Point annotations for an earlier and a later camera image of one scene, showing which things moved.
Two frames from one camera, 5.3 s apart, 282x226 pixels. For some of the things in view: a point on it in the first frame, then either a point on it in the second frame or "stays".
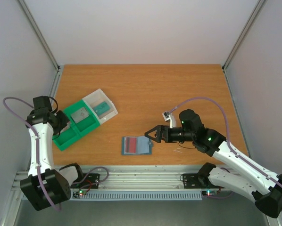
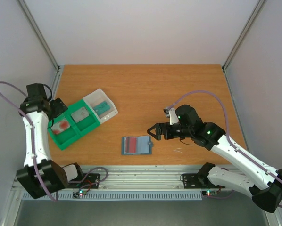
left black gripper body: (61, 122) -> (60, 108)
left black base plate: (87, 181) stays
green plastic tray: (82, 121) stays
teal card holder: (136, 145) stays
